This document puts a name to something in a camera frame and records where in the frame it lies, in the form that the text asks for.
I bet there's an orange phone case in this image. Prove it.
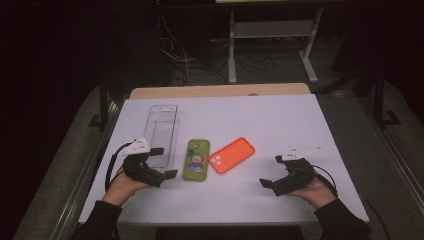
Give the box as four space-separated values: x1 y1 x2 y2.
208 137 256 175

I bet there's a right hand-held gripper cable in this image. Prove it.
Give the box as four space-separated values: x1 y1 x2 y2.
311 164 339 198

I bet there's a black floor cable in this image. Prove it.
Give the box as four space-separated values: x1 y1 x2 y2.
361 196 392 240

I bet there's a white metal desk frame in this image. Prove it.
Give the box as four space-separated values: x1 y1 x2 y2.
227 7 325 84

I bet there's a black metal stand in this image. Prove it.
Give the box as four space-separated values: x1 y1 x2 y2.
88 74 119 133
371 64 403 129

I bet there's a green phone case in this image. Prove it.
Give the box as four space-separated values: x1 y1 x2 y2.
182 138 211 183

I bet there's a person's right hand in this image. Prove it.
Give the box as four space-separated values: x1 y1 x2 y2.
289 174 338 209

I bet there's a wooden table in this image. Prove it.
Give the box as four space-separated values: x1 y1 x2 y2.
129 82 312 100

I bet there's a white table mat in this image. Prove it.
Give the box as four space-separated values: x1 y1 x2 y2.
78 93 370 226

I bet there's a tangle of floor cables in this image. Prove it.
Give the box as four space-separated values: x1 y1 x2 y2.
156 13 301 86

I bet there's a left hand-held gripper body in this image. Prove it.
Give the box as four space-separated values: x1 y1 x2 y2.
119 137 166 188

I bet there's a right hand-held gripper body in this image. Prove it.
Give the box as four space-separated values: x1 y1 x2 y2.
271 144 324 198

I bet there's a clear plastic rack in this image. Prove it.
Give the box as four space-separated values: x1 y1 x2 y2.
143 104 181 173

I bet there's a person's left hand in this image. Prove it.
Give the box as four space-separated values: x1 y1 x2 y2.
101 165 151 208

